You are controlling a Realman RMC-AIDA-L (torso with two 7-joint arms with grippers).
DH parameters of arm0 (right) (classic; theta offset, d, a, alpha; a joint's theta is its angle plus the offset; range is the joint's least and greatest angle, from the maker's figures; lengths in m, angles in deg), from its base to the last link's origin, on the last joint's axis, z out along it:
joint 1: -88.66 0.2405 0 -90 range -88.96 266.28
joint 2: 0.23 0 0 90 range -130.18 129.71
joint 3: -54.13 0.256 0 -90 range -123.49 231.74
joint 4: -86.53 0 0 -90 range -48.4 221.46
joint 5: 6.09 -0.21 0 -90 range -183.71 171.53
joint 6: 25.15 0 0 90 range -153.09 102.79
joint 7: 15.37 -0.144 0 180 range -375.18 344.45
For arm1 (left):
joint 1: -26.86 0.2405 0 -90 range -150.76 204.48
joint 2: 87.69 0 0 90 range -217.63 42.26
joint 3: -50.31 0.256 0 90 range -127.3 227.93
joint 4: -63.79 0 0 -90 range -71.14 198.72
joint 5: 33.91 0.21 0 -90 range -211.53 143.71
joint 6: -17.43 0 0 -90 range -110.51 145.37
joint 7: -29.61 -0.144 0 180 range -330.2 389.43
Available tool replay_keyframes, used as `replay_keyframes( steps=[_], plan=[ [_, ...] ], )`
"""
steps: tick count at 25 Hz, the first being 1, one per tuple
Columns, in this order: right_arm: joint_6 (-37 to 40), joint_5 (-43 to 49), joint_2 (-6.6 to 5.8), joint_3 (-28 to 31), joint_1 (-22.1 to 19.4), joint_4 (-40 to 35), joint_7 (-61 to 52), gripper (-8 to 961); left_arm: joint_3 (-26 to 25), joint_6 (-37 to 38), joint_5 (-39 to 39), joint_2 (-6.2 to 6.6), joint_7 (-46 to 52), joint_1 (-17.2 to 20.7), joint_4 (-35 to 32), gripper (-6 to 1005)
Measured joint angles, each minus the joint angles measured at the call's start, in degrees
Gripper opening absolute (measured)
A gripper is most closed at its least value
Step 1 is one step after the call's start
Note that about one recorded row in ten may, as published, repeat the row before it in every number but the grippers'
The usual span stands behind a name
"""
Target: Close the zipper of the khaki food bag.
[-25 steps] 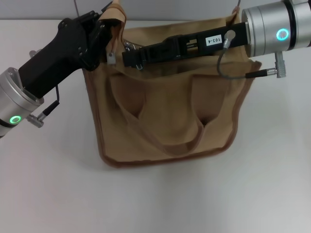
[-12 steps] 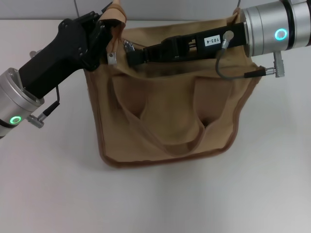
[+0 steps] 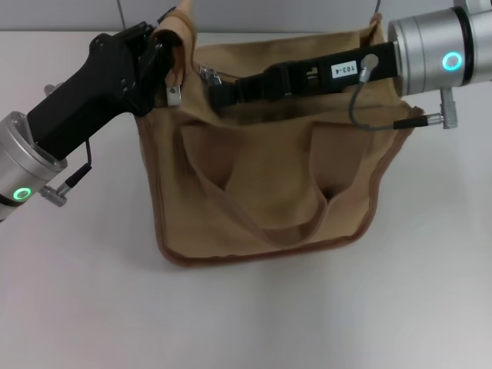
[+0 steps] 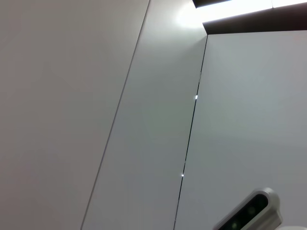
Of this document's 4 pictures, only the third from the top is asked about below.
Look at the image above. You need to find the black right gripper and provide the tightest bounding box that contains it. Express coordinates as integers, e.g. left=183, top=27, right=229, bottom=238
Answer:
left=208, top=41, right=401, bottom=114

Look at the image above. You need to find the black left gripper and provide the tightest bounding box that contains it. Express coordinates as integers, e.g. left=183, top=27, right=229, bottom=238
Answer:
left=26, top=11, right=185, bottom=161

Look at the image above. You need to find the silver metal zipper pull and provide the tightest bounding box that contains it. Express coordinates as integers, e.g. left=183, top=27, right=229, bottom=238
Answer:
left=198, top=65, right=224, bottom=90

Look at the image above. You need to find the khaki canvas food bag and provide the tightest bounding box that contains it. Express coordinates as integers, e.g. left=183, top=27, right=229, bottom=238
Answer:
left=135, top=0, right=426, bottom=267

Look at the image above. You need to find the small silver metal tab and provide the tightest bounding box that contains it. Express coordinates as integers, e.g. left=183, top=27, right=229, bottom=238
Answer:
left=167, top=85, right=184, bottom=108

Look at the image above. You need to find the left gripper cable with plugs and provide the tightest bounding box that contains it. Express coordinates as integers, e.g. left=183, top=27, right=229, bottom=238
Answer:
left=41, top=83, right=95, bottom=208

